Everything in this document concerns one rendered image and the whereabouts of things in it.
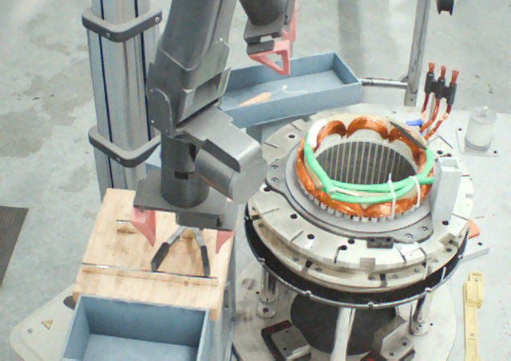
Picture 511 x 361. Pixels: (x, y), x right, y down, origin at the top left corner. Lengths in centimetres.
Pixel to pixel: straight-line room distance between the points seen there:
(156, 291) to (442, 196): 39
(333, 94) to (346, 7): 244
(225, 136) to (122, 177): 65
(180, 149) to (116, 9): 46
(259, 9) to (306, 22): 239
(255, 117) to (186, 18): 56
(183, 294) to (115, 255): 11
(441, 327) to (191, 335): 48
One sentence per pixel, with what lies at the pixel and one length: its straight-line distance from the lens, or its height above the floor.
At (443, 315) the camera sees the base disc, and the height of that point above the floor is 80.
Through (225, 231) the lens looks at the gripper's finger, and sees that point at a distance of 96.
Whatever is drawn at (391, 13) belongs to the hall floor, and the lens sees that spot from 379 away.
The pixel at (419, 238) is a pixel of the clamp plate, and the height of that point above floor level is 110.
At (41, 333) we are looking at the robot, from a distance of 204.
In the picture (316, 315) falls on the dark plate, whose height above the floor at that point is 78.
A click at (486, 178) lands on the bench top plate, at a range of 167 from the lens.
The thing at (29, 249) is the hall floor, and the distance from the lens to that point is 261.
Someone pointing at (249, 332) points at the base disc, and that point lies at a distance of 130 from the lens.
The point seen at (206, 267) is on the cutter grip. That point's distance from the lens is 100.
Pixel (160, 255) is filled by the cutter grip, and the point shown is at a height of 109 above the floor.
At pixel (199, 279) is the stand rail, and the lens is 101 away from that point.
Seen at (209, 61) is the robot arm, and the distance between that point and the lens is 80.
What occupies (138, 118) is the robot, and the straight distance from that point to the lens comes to 142.
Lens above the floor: 184
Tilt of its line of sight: 41 degrees down
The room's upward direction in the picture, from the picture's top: 1 degrees clockwise
